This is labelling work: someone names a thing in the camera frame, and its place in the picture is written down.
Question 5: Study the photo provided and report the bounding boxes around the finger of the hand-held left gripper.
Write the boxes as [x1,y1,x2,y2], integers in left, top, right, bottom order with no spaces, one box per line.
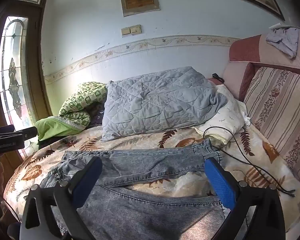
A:
[14,126,38,140]
[0,124,16,134]

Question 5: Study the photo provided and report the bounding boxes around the stained glass window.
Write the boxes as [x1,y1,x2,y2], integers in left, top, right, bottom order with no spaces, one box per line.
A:
[0,16,38,156]

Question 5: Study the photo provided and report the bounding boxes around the black cable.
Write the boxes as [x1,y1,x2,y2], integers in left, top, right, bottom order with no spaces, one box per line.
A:
[203,126,297,197]

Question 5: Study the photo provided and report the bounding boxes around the cream floral pillow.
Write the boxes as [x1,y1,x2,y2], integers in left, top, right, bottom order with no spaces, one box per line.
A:
[193,84,248,147]

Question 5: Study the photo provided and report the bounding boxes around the dark cloth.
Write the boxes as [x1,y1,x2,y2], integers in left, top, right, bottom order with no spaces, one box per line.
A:
[89,104,106,127]

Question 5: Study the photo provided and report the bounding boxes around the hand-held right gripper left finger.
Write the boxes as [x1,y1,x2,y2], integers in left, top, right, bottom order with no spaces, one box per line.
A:
[20,156,103,240]

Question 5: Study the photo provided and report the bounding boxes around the small white cloth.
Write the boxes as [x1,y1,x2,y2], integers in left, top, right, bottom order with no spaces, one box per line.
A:
[241,110,252,127]

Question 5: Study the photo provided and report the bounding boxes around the striped floral sofa cushion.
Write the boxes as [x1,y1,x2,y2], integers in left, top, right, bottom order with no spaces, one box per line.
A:
[244,66,300,179]

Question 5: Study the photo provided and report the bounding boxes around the green patterned quilt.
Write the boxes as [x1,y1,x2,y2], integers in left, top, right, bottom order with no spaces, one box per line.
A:
[34,81,108,142]

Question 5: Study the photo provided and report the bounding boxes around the pink padded headboard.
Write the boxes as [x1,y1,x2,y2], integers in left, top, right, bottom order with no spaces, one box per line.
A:
[221,26,300,101]

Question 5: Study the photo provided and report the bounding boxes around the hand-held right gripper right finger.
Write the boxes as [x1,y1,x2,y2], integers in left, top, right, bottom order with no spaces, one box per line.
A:
[204,157,287,240]

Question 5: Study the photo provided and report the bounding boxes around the beige wall light switch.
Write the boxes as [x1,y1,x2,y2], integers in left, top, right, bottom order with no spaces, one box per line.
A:
[121,24,142,38]

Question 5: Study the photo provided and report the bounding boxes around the grey quilted pillow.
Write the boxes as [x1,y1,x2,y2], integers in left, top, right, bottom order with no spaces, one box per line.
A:
[101,66,228,142]

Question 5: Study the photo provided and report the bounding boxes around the grey denim pants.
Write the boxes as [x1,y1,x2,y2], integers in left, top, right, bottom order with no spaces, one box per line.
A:
[39,138,227,240]

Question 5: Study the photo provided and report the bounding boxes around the leaf print bed blanket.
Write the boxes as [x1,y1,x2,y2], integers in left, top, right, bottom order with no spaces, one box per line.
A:
[4,124,300,240]

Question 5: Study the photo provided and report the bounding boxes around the grey crumpled cloth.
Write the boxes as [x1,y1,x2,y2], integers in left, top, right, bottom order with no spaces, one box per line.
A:
[266,24,300,59]

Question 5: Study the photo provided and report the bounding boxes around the brown wooden door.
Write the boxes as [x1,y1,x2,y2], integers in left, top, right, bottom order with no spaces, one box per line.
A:
[0,0,53,240]

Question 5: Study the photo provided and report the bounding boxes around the framed wall plaque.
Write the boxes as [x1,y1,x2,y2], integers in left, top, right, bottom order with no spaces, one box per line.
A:
[120,0,161,17]

